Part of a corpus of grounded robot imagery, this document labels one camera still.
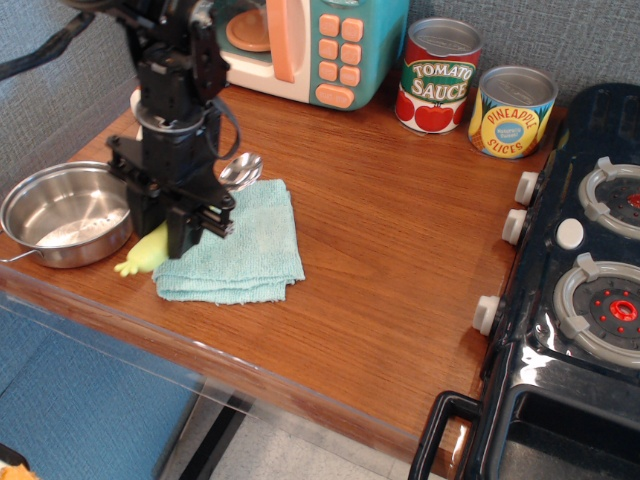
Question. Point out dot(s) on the plush mushroom toy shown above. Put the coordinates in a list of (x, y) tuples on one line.
[(134, 101)]

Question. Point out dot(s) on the pineapple slices can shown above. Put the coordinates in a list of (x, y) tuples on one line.
[(512, 108)]

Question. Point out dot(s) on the small steel pot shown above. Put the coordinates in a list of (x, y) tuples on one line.
[(67, 216)]

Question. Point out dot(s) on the black toy stove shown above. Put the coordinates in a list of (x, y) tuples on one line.
[(560, 397)]

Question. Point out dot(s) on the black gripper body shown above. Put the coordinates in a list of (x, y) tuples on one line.
[(178, 159)]

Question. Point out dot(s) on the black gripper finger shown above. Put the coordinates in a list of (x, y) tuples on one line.
[(184, 231), (146, 209)]

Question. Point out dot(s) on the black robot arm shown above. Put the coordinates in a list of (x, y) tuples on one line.
[(174, 48)]

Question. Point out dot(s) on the teal toy microwave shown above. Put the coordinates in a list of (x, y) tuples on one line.
[(333, 54)]

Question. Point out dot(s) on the tomato sauce can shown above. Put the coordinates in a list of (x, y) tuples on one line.
[(440, 62)]

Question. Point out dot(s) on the spoon with yellow handle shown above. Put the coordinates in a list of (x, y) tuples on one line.
[(152, 249)]

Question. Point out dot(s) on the orange toy plate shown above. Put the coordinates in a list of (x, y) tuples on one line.
[(248, 31)]

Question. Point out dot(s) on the light blue folded cloth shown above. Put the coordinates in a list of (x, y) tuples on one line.
[(256, 263)]

